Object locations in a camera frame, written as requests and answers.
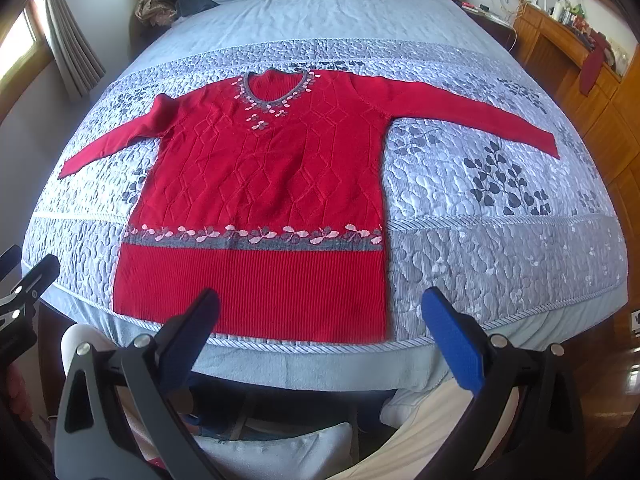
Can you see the wooden cabinet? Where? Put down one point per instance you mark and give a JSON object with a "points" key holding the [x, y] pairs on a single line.
{"points": [[606, 118]]}

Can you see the red cloth on cabinet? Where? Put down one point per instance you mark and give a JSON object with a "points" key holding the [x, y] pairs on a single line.
{"points": [[593, 62]]}

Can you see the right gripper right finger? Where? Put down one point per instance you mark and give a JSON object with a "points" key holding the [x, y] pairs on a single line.
{"points": [[524, 420]]}

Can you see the grey window curtain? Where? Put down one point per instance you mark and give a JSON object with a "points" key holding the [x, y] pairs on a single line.
{"points": [[78, 64]]}

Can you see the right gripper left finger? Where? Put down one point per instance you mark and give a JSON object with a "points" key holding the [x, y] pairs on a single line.
{"points": [[93, 439]]}

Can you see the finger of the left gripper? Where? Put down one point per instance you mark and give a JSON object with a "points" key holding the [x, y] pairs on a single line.
{"points": [[33, 285]]}

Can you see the red knit sweater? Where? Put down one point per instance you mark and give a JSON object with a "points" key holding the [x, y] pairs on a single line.
{"points": [[267, 189]]}

